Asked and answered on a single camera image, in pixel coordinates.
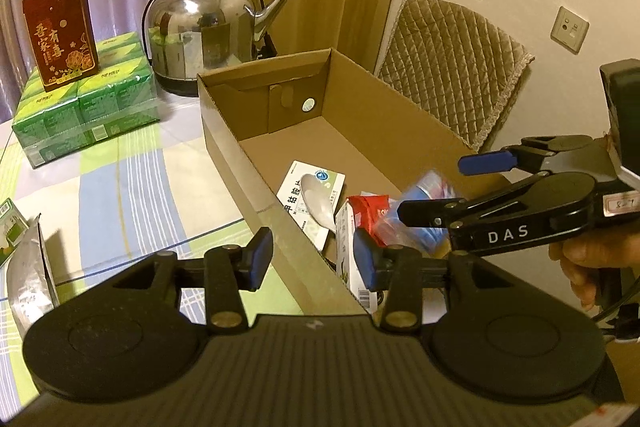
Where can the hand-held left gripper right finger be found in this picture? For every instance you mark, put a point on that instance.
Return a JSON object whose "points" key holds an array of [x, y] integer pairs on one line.
{"points": [[362, 259]]}

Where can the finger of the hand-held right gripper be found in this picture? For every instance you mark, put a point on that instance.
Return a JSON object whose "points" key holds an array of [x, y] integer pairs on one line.
{"points": [[480, 162], [425, 212]]}

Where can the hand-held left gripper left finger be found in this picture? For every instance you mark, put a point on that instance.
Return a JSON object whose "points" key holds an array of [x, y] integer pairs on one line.
{"points": [[260, 257]]}

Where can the white medicine box green print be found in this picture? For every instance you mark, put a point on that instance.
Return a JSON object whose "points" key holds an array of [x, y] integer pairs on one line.
{"points": [[345, 252]]}

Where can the blue plastic packet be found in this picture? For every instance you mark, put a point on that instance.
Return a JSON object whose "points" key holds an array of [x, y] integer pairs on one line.
{"points": [[425, 192]]}

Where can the red snack packet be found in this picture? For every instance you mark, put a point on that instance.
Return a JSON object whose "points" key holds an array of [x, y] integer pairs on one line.
{"points": [[367, 209]]}

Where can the white speckled spoon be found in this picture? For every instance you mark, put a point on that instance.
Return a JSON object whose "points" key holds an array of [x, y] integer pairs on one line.
{"points": [[315, 194]]}

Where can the brown cardboard box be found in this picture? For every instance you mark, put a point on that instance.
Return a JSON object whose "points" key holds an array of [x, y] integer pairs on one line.
{"points": [[260, 157]]}

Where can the person's right hand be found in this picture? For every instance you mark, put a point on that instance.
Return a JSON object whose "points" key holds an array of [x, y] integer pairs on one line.
{"points": [[575, 257]]}

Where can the white and blue medicine box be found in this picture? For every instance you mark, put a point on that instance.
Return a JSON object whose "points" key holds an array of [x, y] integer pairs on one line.
{"points": [[290, 203]]}

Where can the quilted chair cover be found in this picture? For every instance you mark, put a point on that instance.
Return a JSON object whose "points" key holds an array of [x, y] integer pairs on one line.
{"points": [[450, 67]]}

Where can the green tissue multipack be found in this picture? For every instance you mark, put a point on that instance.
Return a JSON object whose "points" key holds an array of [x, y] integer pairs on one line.
{"points": [[90, 107]]}

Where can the steel kettle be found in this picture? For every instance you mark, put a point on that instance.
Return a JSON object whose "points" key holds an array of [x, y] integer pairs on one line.
{"points": [[200, 37]]}

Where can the silver foil bag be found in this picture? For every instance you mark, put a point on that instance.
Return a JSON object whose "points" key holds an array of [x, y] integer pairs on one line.
{"points": [[30, 272]]}

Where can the dark red gift box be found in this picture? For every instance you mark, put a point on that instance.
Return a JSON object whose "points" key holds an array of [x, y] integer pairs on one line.
{"points": [[60, 42]]}

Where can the beige wall socket round ports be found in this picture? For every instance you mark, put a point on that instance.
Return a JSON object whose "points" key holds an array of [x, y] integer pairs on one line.
{"points": [[569, 29]]}

